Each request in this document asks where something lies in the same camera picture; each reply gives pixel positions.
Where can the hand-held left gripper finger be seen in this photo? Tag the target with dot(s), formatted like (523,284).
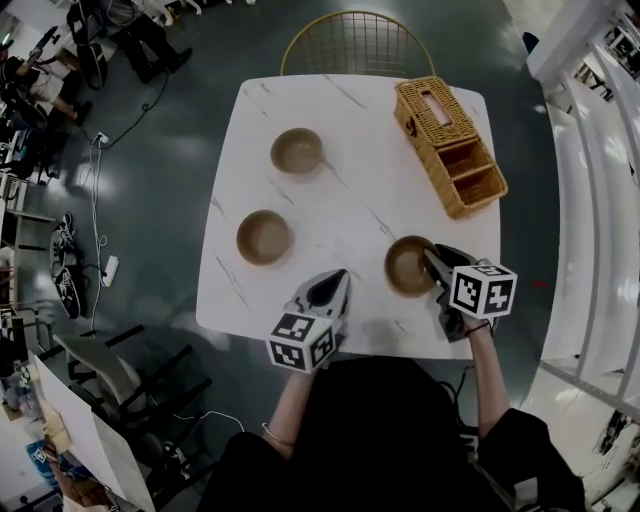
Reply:
(305,295)
(340,302)

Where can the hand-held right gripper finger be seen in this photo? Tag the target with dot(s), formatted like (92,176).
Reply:
(455,257)
(437,270)

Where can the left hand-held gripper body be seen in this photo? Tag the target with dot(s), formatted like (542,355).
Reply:
(300,340)

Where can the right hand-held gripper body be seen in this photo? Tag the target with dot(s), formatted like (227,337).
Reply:
(482,292)

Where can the beige bowl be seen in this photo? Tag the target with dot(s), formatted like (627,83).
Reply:
(297,150)
(405,265)
(264,240)

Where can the person's right forearm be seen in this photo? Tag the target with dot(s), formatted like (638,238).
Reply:
(487,380)

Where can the person's left forearm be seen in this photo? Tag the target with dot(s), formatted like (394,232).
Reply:
(292,405)

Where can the black wrist band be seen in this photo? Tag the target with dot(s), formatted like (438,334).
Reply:
(477,328)

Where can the white metal staircase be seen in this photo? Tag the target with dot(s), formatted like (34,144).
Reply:
(575,225)

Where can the person's black clothing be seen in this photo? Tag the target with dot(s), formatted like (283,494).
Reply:
(380,440)

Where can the wicker basket box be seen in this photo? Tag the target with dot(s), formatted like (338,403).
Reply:
(430,110)

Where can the white power strip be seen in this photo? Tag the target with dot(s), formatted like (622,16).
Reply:
(110,270)

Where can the grey chair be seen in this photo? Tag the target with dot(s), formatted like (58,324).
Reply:
(95,355)

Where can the white board desk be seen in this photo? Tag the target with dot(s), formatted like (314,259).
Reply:
(90,440)

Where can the black and white sneaker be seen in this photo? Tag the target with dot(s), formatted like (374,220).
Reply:
(70,295)
(62,242)

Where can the white wall plug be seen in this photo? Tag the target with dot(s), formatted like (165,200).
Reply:
(102,139)

